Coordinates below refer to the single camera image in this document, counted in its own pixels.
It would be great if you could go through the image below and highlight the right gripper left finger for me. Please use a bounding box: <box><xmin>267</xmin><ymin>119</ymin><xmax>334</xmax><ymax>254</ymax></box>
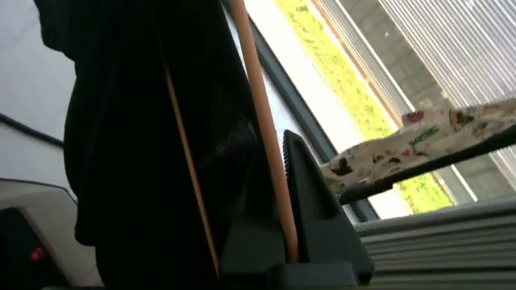
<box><xmin>219</xmin><ymin>188</ymin><xmax>291</xmax><ymax>288</ymax></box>

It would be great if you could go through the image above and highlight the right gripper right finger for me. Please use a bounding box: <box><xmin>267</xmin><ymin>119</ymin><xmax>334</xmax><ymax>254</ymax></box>
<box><xmin>282</xmin><ymin>129</ymin><xmax>375</xmax><ymax>285</ymax></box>

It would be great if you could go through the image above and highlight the pink clothes hanger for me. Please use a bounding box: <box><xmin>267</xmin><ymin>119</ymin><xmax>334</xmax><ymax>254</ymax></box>
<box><xmin>164</xmin><ymin>0</ymin><xmax>300</xmax><ymax>275</ymax></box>

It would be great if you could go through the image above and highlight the cream printed garment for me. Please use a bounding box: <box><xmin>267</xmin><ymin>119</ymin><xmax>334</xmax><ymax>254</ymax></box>
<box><xmin>320</xmin><ymin>97</ymin><xmax>516</xmax><ymax>194</ymax></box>

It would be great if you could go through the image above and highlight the black garment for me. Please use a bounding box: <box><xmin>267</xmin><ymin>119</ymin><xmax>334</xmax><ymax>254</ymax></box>
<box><xmin>32</xmin><ymin>0</ymin><xmax>279</xmax><ymax>289</ymax></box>

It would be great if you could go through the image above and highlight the black clothes rack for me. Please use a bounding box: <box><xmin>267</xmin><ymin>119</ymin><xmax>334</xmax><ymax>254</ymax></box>
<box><xmin>337</xmin><ymin>123</ymin><xmax>516</xmax><ymax>205</ymax></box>

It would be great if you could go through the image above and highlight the brown curtain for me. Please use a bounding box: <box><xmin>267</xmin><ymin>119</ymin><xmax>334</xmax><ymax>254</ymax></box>
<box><xmin>354</xmin><ymin>196</ymin><xmax>516</xmax><ymax>288</ymax></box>

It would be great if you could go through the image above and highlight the window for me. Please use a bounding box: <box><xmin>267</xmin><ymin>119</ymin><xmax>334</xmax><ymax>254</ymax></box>
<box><xmin>221</xmin><ymin>0</ymin><xmax>516</xmax><ymax>222</ymax></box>

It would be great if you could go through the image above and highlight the black cable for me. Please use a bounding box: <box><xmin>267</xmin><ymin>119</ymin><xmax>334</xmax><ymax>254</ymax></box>
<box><xmin>0</xmin><ymin>112</ymin><xmax>65</xmax><ymax>149</ymax></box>

